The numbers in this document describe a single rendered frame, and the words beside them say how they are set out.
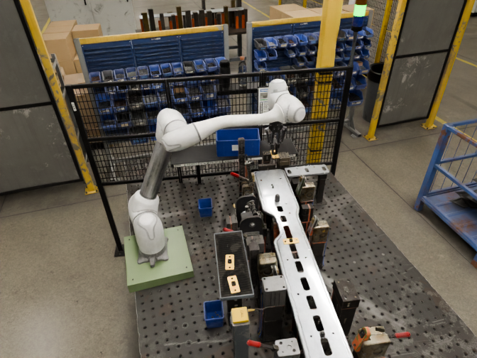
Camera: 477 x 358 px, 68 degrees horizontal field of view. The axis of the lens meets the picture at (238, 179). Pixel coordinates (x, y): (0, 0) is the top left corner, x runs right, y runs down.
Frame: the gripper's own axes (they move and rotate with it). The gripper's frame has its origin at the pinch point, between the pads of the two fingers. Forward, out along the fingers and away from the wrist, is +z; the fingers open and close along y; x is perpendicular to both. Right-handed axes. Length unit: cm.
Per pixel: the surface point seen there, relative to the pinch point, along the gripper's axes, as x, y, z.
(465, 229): 19, 178, 113
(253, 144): 33.9, -6.7, 17.1
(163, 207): 26, -74, 59
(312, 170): 13.3, 30.2, 29.0
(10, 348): -26, -188, 129
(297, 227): -37.9, 6.0, 28.8
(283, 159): 23.0, 12.2, 24.3
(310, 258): -60, 6, 29
